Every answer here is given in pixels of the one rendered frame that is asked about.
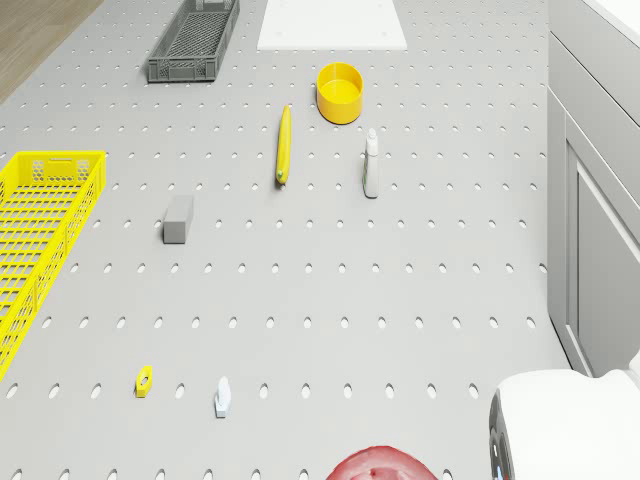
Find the small white bottle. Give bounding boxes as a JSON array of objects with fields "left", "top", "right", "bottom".
[{"left": 362, "top": 127, "right": 381, "bottom": 199}]

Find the banana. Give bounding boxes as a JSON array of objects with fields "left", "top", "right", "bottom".
[{"left": 274, "top": 103, "right": 293, "bottom": 189}]

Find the yellow bowl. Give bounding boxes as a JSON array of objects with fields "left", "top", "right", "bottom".
[{"left": 315, "top": 61, "right": 365, "bottom": 125}]

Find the grey cube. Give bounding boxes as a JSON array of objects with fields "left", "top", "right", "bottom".
[{"left": 162, "top": 194, "right": 196, "bottom": 246}]

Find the white bolt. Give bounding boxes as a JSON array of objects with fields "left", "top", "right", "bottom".
[{"left": 214, "top": 375, "right": 233, "bottom": 419}]

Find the white board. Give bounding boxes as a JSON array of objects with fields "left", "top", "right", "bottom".
[{"left": 256, "top": 0, "right": 408, "bottom": 51}]

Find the dark grey basket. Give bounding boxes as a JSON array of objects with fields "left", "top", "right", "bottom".
[{"left": 146, "top": 0, "right": 242, "bottom": 84}]

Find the yellow nut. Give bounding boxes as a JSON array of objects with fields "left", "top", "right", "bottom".
[{"left": 134, "top": 365, "right": 154, "bottom": 399}]

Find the red plate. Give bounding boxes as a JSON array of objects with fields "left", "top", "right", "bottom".
[{"left": 325, "top": 445, "right": 442, "bottom": 480}]

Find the yellow basket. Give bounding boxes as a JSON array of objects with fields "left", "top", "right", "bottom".
[{"left": 0, "top": 150, "right": 108, "bottom": 382}]

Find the white cabinet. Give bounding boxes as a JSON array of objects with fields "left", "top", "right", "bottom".
[{"left": 546, "top": 0, "right": 640, "bottom": 380}]

